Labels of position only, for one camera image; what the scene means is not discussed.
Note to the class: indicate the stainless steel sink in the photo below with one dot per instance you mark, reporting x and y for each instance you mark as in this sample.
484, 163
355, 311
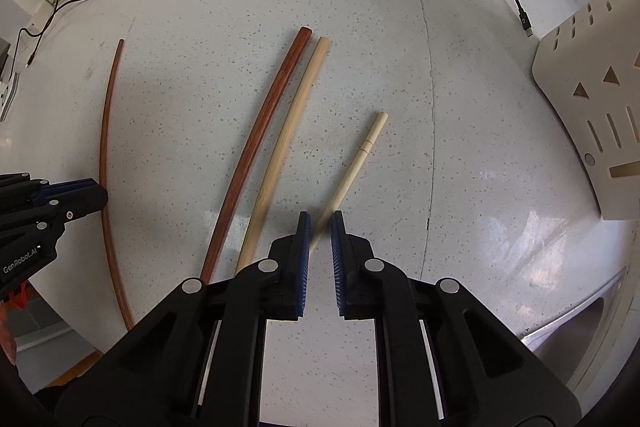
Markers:
575, 342

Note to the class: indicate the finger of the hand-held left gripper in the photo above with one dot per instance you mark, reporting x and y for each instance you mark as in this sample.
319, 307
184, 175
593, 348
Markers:
70, 187
85, 204

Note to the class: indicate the dark brown wooden chopstick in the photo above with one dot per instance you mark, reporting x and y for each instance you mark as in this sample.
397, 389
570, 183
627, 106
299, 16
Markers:
102, 147
265, 107

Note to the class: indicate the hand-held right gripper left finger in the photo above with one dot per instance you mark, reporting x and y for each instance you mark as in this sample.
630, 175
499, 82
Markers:
302, 267

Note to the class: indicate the pale grooved wooden chopstick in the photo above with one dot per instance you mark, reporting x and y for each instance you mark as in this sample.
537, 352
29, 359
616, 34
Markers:
357, 162

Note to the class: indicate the cream plastic utensil holder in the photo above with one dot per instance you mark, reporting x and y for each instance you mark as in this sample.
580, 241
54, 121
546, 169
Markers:
565, 72

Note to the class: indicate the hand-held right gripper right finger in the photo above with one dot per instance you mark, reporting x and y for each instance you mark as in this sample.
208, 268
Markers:
337, 267

